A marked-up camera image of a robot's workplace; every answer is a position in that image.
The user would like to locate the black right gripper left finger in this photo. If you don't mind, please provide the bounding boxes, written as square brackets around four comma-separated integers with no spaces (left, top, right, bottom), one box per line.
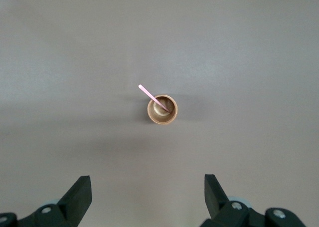
[16,176,92,227]

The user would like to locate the brown table cover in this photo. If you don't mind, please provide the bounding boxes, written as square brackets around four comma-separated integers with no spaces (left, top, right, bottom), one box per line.
[0,0,319,227]

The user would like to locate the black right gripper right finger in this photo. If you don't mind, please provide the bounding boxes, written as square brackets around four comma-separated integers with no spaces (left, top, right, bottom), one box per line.
[201,174,267,227]

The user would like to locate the pink chopstick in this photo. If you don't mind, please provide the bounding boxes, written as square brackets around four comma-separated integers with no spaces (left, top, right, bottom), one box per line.
[138,84,172,113]

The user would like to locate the brown wooden cup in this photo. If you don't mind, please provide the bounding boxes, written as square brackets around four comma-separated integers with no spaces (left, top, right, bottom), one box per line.
[147,94,178,125]

